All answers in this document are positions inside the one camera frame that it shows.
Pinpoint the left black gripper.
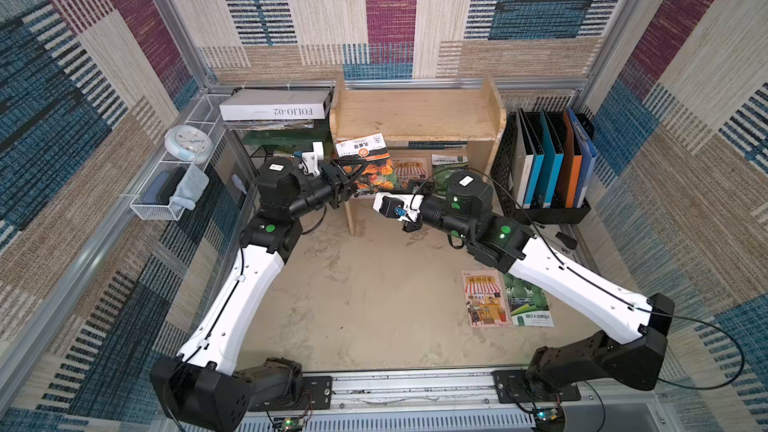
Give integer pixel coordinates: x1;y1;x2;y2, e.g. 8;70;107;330
283;159;365;222

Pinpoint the teal binder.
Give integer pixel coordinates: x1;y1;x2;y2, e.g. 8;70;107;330
536;111;564;208
523;113;544;208

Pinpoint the white wire basket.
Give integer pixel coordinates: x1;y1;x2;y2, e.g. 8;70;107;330
130;94;224;221

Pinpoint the dark pouch in basket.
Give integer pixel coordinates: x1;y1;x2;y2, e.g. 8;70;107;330
140;167;186;206

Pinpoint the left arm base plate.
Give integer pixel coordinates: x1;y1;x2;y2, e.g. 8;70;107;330
248;375;333;414

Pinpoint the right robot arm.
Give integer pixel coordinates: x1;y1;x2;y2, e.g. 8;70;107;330
375;170;674;396

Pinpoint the black file holder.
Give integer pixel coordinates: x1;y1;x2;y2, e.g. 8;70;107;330
491;108;598;225

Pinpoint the white folio box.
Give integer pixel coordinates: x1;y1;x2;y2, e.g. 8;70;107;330
219;89;332;121

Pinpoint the orange marigold seed bag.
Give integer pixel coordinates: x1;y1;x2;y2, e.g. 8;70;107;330
335;133;401;197

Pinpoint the green book on rack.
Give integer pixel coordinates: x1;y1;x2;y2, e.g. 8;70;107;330
242;128;331;150

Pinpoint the light blue cloth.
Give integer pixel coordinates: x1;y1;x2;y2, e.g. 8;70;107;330
169;165;210;214

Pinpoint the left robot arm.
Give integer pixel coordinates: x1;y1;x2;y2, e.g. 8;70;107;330
150;157;365;431

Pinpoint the black wire rack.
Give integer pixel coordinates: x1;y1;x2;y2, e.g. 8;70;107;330
220;88;336;162

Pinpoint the blue binder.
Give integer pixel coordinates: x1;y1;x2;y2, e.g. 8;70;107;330
568;109;599;208

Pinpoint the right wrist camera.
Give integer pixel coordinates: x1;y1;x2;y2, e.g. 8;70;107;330
373;192;406;222

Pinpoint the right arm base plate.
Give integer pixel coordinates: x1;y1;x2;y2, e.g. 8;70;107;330
491;369;581;404

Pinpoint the pink flower shop seed bag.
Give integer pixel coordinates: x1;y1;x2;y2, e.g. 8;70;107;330
462;270;510;328

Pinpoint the wooden two-tier shelf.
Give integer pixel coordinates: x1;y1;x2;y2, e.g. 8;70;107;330
328;74;509;238

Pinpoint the green melon seed bag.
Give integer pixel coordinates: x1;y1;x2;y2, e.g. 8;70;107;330
502;274;554;328
431;154;469;182

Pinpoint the lower pink shop seed bag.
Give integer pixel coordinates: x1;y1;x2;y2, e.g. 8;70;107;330
392;156;431;189

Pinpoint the white round clock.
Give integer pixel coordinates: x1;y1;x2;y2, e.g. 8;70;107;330
164;124;214;164

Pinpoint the white binder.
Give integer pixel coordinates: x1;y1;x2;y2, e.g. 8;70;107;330
512;111;534;208

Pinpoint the orange binder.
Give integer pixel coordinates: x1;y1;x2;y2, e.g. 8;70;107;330
562;109;583;208

